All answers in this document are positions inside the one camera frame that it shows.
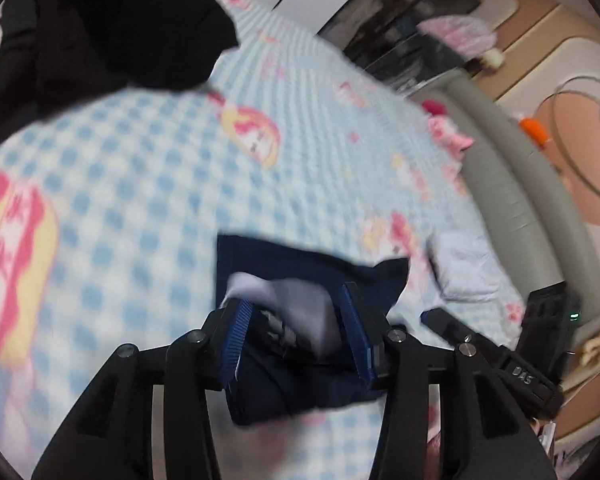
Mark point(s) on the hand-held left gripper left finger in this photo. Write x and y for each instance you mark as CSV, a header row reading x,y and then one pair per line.
x,y
235,345

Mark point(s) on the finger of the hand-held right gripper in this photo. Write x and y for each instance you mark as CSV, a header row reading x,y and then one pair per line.
x,y
445,327

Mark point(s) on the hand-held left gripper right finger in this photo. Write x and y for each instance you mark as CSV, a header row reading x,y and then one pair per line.
x,y
357,330

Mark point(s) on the navy striped shorts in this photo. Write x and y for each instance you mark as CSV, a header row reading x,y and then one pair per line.
x,y
290,265

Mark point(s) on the black clothes pile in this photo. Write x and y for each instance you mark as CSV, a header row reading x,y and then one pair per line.
x,y
105,25

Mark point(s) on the folded light blue garment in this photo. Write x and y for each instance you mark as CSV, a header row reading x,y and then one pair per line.
x,y
465,270

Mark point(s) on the grey padded headboard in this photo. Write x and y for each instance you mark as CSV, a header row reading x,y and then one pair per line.
x,y
505,185

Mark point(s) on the blue checked printed blanket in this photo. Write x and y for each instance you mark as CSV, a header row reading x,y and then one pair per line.
x,y
130,185

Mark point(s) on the pink plush toy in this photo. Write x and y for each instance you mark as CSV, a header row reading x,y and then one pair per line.
x,y
447,132

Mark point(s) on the orange plush toy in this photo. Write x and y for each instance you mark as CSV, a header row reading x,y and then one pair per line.
x,y
534,127

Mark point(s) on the magenta plush ball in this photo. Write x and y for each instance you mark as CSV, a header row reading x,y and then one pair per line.
x,y
432,106

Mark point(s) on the cream plush toy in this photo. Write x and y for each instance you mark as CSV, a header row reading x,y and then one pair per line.
x,y
492,58

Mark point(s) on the pink printed umbrella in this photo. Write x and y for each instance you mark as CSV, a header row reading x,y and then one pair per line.
x,y
455,30

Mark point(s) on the dark glass cabinet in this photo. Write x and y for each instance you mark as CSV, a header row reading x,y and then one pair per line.
x,y
405,5

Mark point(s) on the round peach wall decor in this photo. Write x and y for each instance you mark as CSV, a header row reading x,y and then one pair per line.
x,y
580,160

